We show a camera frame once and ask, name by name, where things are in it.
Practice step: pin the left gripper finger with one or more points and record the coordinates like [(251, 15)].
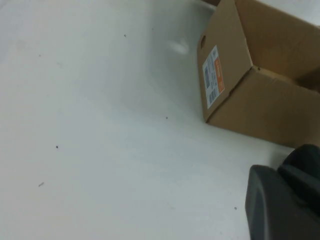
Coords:
[(275, 212)]

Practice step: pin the brown cardboard shoe box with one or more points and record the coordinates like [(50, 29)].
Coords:
[(262, 105)]

